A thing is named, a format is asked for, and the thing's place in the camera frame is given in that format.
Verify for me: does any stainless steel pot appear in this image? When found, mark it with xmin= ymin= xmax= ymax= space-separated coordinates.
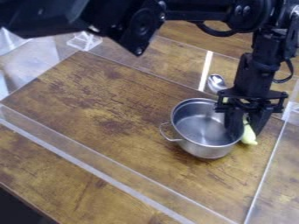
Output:
xmin=159 ymin=98 xmax=244 ymax=159

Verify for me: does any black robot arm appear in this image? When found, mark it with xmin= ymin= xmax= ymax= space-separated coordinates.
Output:
xmin=0 ymin=0 xmax=299 ymax=133

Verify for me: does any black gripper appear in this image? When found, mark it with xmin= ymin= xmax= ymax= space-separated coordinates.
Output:
xmin=215 ymin=52 xmax=290 ymax=142

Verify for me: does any clear acrylic front barrier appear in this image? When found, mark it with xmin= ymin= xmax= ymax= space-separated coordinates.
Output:
xmin=0 ymin=104 xmax=238 ymax=224

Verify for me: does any green spoon handle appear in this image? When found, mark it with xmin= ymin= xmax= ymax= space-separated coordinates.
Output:
xmin=207 ymin=74 xmax=258 ymax=145

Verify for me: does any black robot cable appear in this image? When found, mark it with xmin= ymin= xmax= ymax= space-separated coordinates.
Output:
xmin=191 ymin=20 xmax=250 ymax=38

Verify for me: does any clear acrylic triangle stand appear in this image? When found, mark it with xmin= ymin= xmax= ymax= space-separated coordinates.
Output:
xmin=67 ymin=31 xmax=103 ymax=52

